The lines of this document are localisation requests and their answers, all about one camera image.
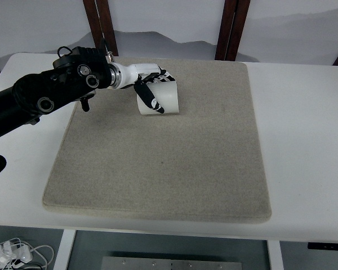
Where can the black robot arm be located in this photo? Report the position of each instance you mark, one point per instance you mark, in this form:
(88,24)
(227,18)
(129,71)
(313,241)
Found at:
(74,77)

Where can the white power adapters with cables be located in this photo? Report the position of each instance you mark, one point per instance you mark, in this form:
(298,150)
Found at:
(19,254)

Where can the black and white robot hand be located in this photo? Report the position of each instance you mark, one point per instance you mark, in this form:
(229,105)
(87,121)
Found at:
(137,76)

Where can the beige felt mat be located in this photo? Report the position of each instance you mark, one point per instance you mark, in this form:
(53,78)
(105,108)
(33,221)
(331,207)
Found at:
(202,164)

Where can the left brown screen frame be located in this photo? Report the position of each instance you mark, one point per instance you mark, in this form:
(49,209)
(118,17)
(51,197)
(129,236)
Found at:
(101,26)

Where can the black desk control panel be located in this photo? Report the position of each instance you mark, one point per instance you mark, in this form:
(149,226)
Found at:
(323,246)

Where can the middle brown screen frame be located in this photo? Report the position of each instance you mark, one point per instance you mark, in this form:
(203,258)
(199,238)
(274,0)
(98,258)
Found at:
(231,29)

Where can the white ribbed cup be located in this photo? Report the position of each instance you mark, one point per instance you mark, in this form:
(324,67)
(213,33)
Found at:
(166,95)

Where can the metal base plate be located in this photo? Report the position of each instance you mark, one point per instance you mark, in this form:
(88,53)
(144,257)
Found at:
(111,262)

